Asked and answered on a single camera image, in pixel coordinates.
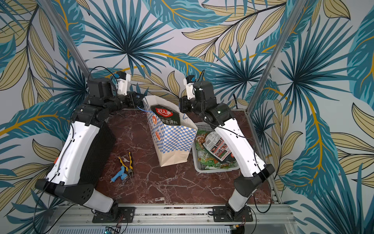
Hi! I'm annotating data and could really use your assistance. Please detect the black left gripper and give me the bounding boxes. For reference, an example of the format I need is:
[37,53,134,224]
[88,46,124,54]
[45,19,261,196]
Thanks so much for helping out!
[104,90,145,113]

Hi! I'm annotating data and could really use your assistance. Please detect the dark green condiment packet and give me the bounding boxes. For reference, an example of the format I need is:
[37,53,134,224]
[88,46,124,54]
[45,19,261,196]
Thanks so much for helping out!
[151,105,181,126]

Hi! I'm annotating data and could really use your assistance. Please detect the red clear condiment packet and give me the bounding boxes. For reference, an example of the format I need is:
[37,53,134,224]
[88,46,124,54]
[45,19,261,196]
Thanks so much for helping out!
[203,131,236,163]

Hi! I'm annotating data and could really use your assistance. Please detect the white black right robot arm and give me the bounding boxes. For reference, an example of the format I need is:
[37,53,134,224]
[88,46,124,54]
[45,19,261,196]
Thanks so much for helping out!
[179,76,275,215]

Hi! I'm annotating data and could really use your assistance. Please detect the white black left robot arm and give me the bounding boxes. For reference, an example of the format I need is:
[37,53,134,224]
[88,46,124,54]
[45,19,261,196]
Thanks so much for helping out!
[36,72,144,213]

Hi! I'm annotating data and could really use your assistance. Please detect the green noodle condiment packet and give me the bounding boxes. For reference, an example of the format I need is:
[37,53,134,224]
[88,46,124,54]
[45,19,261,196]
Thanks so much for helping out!
[195,130,237,170]

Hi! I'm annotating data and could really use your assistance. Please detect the white plastic basket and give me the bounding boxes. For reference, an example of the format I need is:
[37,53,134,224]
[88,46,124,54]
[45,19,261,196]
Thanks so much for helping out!
[192,122,240,173]

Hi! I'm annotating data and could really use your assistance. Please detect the yellow black pliers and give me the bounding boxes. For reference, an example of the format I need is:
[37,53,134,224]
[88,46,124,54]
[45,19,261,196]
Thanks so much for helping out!
[118,151,135,178]

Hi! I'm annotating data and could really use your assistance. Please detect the blue plastic tool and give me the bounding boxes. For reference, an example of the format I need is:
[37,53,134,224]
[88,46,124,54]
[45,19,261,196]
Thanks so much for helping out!
[111,166,128,183]

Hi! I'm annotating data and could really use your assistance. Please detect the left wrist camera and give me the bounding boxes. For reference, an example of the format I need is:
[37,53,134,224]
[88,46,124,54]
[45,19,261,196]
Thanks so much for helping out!
[115,71,131,96]

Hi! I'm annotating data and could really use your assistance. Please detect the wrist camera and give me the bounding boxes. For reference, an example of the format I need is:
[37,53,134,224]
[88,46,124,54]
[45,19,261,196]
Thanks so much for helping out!
[115,71,131,96]
[183,75,196,100]

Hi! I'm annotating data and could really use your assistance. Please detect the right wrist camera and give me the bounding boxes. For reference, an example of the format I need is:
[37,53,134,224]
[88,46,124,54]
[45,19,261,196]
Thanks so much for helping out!
[183,75,196,100]

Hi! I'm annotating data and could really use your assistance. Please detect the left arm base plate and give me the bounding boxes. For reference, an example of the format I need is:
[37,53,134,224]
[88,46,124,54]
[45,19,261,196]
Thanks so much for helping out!
[92,207,135,223]

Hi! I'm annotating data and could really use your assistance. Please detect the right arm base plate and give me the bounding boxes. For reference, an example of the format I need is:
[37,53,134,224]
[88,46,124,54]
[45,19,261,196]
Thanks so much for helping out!
[212,205,253,223]

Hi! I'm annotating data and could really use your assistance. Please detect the left aluminium corner post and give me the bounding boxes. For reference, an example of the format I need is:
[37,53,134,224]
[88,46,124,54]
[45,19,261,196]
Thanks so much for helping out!
[37,0,112,113]

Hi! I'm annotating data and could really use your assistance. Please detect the aluminium corner post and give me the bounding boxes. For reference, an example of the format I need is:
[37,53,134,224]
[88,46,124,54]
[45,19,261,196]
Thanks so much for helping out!
[37,0,112,113]
[246,0,306,115]

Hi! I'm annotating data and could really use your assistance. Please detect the aluminium front rail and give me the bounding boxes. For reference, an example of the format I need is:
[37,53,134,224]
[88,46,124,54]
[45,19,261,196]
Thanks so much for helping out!
[46,204,300,234]

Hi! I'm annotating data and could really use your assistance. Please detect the right aluminium corner post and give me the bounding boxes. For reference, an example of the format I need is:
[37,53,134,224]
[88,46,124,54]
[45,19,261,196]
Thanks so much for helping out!
[246,0,306,115]

